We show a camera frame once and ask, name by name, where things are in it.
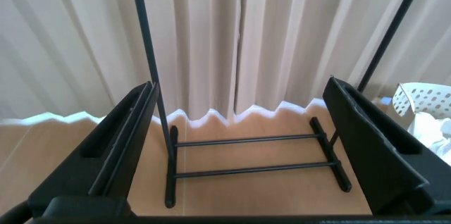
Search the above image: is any white garment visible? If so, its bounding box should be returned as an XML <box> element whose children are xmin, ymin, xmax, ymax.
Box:
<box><xmin>407</xmin><ymin>111</ymin><xmax>451</xmax><ymax>167</ymax></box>

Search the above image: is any black clothes rack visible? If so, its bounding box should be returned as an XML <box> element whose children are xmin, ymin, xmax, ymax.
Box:
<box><xmin>125</xmin><ymin>0</ymin><xmax>433</xmax><ymax>209</ymax></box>

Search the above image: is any white laundry basket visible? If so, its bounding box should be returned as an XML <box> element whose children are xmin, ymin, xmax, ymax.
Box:
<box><xmin>385</xmin><ymin>82</ymin><xmax>451</xmax><ymax>130</ymax></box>

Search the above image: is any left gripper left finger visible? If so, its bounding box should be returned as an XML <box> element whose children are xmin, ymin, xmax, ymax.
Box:
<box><xmin>27</xmin><ymin>81</ymin><xmax>160</xmax><ymax>218</ymax></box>

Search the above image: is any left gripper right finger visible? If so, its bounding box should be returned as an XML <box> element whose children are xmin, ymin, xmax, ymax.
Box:
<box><xmin>322</xmin><ymin>76</ymin><xmax>451</xmax><ymax>216</ymax></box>

